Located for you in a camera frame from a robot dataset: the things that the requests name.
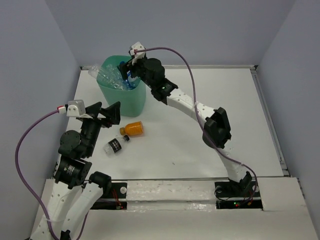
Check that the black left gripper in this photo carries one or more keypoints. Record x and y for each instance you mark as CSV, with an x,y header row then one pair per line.
x,y
113,112

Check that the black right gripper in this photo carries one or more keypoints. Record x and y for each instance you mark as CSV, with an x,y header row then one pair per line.
x,y
123,68

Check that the Pepsi label bottle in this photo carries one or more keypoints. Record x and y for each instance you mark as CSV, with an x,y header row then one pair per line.
x,y
131,82

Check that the clear crushed white cap bottle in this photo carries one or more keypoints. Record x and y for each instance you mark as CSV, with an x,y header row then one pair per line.
x,y
98,72

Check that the orange juice bottle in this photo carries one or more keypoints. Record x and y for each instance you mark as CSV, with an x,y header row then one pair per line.
x,y
132,129

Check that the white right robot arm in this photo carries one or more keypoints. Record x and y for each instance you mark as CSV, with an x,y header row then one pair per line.
x,y
214,123

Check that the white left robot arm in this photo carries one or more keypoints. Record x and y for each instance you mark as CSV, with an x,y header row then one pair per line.
x,y
74,190

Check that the green plastic bin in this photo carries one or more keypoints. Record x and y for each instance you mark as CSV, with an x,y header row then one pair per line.
x,y
132,100

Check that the small black label bottle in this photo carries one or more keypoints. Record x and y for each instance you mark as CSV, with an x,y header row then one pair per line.
x,y
115,145

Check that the white foam strip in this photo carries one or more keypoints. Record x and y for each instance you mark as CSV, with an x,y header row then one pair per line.
x,y
171,195

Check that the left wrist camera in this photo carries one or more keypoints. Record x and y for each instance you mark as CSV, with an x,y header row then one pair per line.
x,y
73,109

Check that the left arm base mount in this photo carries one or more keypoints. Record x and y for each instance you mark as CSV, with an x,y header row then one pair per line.
x,y
115,199

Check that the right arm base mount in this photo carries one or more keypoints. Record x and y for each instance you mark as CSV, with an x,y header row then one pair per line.
x,y
231,195

